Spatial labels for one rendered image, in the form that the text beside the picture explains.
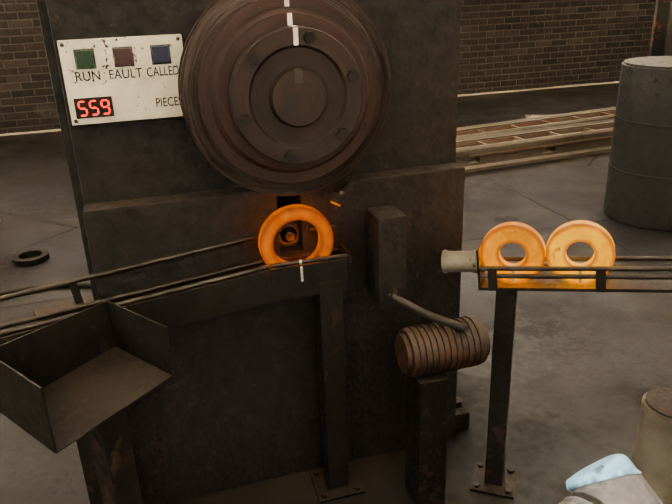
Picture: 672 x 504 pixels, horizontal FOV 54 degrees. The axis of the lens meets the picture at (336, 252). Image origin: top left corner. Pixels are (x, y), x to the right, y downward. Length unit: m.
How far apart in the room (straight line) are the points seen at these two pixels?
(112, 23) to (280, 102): 0.43
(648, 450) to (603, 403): 0.90
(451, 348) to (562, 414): 0.77
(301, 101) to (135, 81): 0.40
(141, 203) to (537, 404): 1.46
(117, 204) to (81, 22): 0.40
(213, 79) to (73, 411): 0.71
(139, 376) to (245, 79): 0.64
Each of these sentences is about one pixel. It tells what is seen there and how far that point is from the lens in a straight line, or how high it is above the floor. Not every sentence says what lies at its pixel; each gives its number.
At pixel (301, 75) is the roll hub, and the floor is 1.16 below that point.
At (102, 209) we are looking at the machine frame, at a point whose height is 0.87.
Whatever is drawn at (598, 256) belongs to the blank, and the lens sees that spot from 1.65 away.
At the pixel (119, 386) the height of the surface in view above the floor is 0.60.
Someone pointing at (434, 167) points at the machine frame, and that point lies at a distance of 1.77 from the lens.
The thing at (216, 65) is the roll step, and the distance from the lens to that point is 1.42.
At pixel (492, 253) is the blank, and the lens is 1.66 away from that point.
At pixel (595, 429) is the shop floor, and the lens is 2.30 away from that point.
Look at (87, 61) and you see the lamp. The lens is 1.57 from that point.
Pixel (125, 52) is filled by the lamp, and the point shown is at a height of 1.21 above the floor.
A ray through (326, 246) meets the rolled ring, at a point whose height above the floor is 0.73.
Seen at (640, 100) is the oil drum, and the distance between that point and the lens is 3.94.
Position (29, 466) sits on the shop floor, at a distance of 2.31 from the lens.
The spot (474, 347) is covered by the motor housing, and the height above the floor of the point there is 0.49.
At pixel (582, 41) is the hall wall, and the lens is 9.31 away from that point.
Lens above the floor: 1.33
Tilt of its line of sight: 22 degrees down
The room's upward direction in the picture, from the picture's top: 2 degrees counter-clockwise
